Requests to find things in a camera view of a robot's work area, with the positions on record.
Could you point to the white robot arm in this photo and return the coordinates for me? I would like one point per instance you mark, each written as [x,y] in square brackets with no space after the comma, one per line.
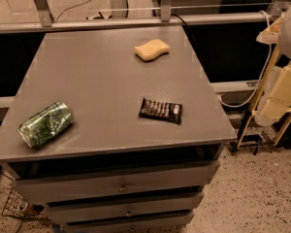
[276,100]

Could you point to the black chocolate rxbar wrapper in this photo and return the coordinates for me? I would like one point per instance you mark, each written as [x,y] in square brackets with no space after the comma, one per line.
[171,112]

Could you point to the grey drawer cabinet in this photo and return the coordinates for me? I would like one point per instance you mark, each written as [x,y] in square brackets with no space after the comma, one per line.
[100,78]

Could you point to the yellow sponge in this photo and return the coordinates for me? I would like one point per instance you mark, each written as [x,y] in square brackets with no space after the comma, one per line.
[151,49]

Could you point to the green soda can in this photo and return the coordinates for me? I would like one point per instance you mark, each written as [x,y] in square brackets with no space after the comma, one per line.
[46,124]

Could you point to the bottom grey drawer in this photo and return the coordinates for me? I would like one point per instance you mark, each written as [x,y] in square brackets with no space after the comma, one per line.
[131,224]

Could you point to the grey drawer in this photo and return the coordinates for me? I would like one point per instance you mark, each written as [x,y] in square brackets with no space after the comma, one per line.
[125,208]
[115,182]
[131,224]

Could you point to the middle grey drawer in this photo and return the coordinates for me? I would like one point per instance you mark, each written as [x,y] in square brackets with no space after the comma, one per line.
[125,208]

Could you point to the top grey drawer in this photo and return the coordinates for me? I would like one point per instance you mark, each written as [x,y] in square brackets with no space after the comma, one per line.
[115,182]

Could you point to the grey metal rail frame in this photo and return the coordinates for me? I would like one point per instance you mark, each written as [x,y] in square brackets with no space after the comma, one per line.
[24,16]

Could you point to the wooden robot stand frame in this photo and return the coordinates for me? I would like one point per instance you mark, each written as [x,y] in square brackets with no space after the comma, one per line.
[252,110]

